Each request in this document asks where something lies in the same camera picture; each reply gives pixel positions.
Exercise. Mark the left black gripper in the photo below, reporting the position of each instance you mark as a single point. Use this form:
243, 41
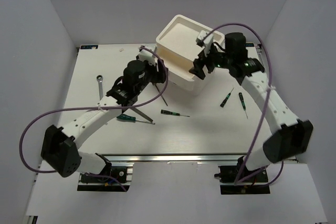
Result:
160, 76

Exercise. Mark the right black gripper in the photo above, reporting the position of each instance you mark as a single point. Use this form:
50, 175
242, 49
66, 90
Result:
198, 64

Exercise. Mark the precision screwdriver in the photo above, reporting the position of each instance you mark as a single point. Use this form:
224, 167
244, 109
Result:
226, 98
243, 103
166, 112

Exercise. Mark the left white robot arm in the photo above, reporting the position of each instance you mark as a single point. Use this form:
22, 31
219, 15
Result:
61, 144

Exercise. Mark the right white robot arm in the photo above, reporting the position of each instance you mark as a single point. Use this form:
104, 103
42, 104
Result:
290, 136

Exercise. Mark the white drawer cabinet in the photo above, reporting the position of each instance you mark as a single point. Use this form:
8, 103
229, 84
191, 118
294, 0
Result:
176, 46

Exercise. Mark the grey metal file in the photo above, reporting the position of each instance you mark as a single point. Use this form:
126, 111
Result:
140, 113

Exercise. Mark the blue label right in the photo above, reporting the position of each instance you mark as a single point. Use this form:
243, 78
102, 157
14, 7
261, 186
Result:
249, 44

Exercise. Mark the blue label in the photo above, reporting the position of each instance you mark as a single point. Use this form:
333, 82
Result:
249, 44
88, 47

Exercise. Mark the silver ratchet wrench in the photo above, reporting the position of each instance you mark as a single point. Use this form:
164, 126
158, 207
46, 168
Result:
99, 79

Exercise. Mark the blue label left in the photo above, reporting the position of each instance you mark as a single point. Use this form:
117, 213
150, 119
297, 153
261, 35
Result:
88, 47

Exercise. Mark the yellow handle screwdriver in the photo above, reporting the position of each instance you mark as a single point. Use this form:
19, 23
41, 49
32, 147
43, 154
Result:
161, 95

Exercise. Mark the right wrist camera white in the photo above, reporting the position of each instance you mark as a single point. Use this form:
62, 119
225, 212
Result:
204, 39

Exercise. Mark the green handle screwdriver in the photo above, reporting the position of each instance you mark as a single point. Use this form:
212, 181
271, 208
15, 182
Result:
127, 118

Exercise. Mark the aluminium rail front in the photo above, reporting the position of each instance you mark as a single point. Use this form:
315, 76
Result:
174, 158

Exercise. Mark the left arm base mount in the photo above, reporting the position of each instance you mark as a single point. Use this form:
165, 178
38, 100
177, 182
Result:
117, 179

